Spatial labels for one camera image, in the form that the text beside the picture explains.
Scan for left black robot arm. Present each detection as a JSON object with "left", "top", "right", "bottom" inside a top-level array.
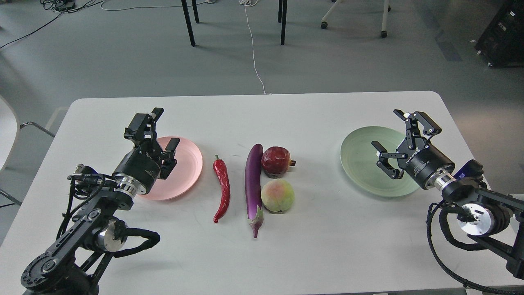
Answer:
[{"left": 20, "top": 108, "right": 180, "bottom": 295}]

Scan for red pomegranate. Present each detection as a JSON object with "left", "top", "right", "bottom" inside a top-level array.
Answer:
[{"left": 261, "top": 146, "right": 296, "bottom": 179}]

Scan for black table legs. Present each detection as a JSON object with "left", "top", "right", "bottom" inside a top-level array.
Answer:
[{"left": 181, "top": 0, "right": 288, "bottom": 47}]

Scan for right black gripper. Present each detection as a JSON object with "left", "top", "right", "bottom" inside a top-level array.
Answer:
[{"left": 371, "top": 109, "right": 456, "bottom": 189}]

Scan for black floor cables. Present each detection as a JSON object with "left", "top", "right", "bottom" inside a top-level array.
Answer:
[{"left": 0, "top": 0, "right": 103, "bottom": 50}]

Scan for green pink peach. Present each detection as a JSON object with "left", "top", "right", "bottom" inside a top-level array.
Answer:
[{"left": 261, "top": 179, "right": 295, "bottom": 213}]

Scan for purple eggplant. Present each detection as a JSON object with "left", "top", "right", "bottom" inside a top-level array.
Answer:
[{"left": 244, "top": 144, "right": 264, "bottom": 238}]

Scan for pink plate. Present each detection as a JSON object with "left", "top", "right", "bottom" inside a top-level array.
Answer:
[{"left": 140, "top": 137, "right": 203, "bottom": 200}]

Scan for white rolling chair base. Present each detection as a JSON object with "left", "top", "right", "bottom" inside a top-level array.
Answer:
[{"left": 320, "top": 0, "right": 391, "bottom": 39}]

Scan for white floor cable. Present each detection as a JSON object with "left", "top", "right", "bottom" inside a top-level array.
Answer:
[{"left": 239, "top": 0, "right": 272, "bottom": 95}]

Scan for red chili pepper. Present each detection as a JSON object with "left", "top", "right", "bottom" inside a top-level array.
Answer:
[{"left": 213, "top": 154, "right": 231, "bottom": 223}]

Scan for green plate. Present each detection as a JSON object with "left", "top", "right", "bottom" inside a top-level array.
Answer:
[{"left": 339, "top": 126, "right": 420, "bottom": 198}]

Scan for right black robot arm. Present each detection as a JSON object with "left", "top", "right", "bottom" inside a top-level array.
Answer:
[{"left": 372, "top": 109, "right": 524, "bottom": 295}]

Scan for white chair left edge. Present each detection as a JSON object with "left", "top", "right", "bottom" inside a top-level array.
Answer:
[{"left": 0, "top": 95, "right": 56, "bottom": 207}]

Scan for black equipment case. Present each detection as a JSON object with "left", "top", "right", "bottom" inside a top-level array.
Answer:
[{"left": 474, "top": 0, "right": 524, "bottom": 68}]

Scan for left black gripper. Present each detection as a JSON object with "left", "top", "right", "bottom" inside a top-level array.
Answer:
[{"left": 112, "top": 108, "right": 180, "bottom": 195}]

